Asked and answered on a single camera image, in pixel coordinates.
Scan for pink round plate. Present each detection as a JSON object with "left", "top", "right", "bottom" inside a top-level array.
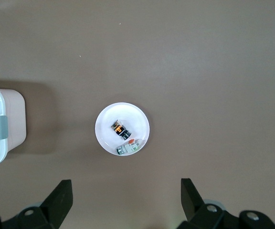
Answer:
[{"left": 95, "top": 102, "right": 150, "bottom": 156}]

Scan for white and green switch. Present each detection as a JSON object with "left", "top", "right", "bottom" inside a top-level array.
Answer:
[{"left": 115, "top": 138, "right": 142, "bottom": 155}]

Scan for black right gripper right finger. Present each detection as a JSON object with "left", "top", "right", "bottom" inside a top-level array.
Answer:
[{"left": 177, "top": 177, "right": 275, "bottom": 229}]

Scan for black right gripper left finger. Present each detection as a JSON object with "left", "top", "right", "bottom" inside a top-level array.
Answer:
[{"left": 0, "top": 179, "right": 74, "bottom": 229}]

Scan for white lidded box grey latches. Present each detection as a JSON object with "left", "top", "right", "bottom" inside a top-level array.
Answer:
[{"left": 0, "top": 82, "right": 27, "bottom": 167}]

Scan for orange and black switch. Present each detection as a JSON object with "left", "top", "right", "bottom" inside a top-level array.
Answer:
[{"left": 110, "top": 120, "right": 132, "bottom": 141}]

